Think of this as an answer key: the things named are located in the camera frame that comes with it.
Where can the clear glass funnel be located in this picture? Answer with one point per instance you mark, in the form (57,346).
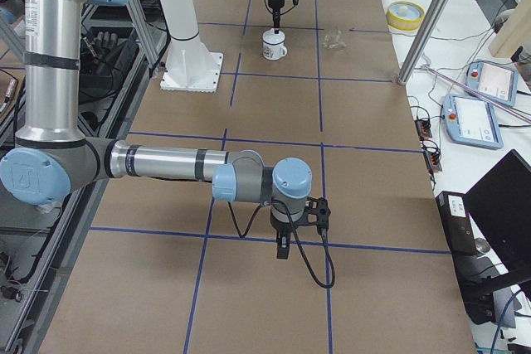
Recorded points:
(333,40)

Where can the white enamel mug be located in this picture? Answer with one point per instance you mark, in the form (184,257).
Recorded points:
(273,46)

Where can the blue tape lengthwise line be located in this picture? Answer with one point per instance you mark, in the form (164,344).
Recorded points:
(323,169)

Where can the yellow tape roll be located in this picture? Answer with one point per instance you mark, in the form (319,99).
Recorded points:
(405,16)

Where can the brown paper table cover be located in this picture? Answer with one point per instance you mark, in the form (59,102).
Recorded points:
(165,269)

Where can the lower orange black connector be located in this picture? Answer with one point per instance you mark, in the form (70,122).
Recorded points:
(432,158)

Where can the orange black connector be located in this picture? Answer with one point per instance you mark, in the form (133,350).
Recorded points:
(423,127)
(432,158)

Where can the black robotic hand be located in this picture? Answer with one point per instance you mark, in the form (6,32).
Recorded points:
(100,52)

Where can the upper orange black connector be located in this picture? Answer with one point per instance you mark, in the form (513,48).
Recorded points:
(423,127)

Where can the black computer box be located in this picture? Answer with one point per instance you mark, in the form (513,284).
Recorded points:
(469,252)

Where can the lower teach pendant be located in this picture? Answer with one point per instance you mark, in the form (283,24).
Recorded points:
(471,121)

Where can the teach pendant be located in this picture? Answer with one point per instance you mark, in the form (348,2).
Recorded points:
(496,81)
(471,121)

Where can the black monitor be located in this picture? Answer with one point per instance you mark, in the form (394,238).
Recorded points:
(499,204)

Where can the upper teach pendant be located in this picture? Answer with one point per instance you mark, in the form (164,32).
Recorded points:
(496,81)

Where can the wooden board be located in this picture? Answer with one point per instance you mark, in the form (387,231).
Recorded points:
(514,33)

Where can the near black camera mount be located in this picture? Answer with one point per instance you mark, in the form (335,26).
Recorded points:
(316,213)

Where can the aluminium frame post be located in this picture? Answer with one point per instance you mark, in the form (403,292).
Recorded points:
(419,43)

